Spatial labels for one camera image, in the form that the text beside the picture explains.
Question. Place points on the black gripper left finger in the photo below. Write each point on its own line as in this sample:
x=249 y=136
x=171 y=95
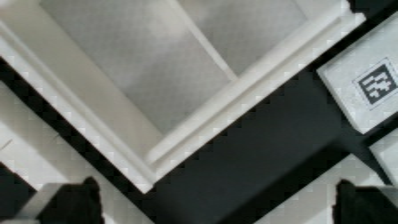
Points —
x=64 y=204

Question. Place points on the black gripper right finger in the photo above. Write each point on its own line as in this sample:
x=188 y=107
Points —
x=366 y=204

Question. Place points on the white base tag plate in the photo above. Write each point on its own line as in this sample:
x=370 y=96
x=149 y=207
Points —
x=359 y=75

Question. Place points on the white cabinet body box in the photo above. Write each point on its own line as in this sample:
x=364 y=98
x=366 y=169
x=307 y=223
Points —
x=155 y=67

